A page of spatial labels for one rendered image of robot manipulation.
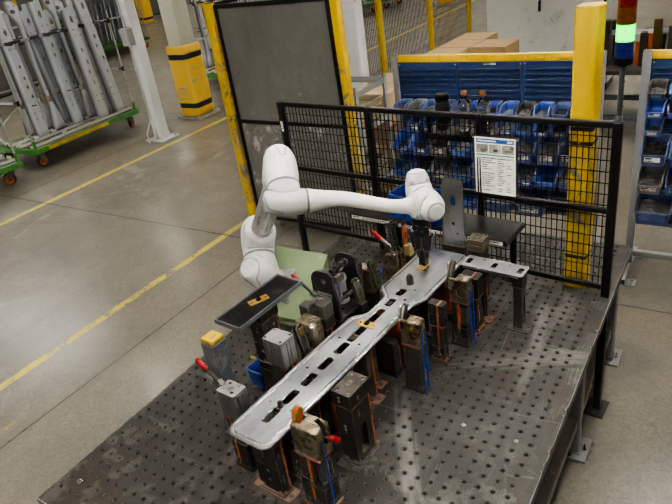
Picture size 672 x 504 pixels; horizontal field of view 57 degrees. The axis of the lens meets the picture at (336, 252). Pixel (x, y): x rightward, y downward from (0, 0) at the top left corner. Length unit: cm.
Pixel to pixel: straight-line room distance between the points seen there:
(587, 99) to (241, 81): 316
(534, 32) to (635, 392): 626
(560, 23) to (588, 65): 624
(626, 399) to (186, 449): 229
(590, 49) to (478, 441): 161
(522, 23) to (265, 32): 491
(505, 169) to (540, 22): 617
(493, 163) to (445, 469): 147
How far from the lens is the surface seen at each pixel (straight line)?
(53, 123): 1009
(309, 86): 489
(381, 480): 232
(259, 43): 509
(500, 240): 298
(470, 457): 237
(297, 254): 318
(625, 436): 352
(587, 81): 287
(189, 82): 1010
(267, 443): 209
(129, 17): 915
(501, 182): 311
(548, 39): 915
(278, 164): 256
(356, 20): 691
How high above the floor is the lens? 243
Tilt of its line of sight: 28 degrees down
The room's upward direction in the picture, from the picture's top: 9 degrees counter-clockwise
